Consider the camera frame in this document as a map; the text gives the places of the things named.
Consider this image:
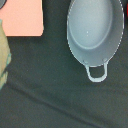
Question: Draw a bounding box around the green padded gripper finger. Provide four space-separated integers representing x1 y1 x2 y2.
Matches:
0 19 11 90

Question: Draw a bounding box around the grey cooking pot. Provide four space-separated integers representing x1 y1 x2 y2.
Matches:
67 0 124 82

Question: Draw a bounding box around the pink toy stove board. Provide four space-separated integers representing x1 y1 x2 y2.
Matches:
0 0 44 36

